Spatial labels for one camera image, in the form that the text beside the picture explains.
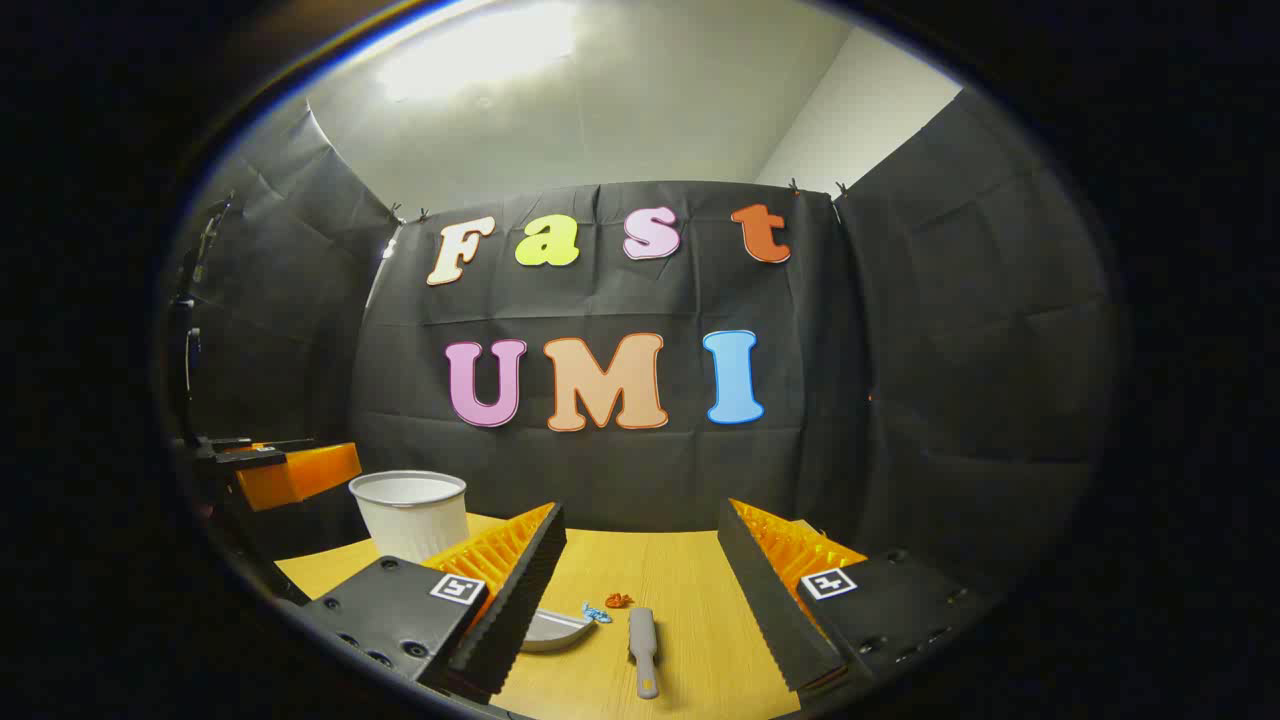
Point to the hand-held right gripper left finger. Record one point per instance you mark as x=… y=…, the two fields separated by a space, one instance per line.
x=520 y=600

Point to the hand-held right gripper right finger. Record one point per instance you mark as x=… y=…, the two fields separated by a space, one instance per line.
x=765 y=600

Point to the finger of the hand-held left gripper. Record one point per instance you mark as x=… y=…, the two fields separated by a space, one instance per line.
x=300 y=478

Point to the gray plastic dustpan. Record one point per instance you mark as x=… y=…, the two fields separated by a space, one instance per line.
x=550 y=630

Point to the blue paper scrap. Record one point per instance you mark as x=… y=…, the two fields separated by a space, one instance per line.
x=597 y=613

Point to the orange paper scrap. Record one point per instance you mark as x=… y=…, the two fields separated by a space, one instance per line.
x=618 y=600

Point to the white ribbed garbage bin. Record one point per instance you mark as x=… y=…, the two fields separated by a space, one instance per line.
x=410 y=520

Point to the small gray broom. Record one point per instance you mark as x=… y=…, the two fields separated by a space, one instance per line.
x=643 y=640

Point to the yellow wooden desktop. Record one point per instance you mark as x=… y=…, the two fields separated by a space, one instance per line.
x=650 y=560

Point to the black backdrop cloth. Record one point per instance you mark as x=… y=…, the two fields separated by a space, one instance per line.
x=600 y=470

